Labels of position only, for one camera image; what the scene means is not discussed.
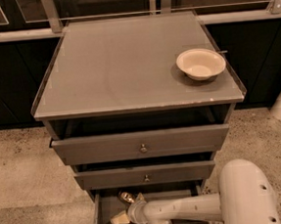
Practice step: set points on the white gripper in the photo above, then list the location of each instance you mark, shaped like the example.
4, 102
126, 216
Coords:
134, 211

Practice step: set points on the white paper bowl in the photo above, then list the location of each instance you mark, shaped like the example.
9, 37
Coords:
201, 64

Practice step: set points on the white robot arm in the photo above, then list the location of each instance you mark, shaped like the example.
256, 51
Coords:
245, 197

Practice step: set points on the bottom grey drawer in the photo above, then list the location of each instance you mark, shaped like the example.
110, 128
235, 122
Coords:
108, 204

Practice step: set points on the metal railing frame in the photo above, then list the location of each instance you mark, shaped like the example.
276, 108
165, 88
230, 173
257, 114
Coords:
31, 19

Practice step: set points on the top drawer metal knob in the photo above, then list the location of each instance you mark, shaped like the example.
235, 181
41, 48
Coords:
143, 149

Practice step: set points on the grey drawer cabinet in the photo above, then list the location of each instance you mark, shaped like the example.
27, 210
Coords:
120, 76

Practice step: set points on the grey drawer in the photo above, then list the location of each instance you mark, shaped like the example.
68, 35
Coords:
108, 204
134, 176
126, 146

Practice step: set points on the middle grey drawer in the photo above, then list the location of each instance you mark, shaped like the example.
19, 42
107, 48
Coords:
134, 176

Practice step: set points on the top grey drawer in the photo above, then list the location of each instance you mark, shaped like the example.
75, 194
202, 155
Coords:
126, 146

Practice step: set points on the orange soda can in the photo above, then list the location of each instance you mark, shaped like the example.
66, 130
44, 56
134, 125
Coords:
126, 197

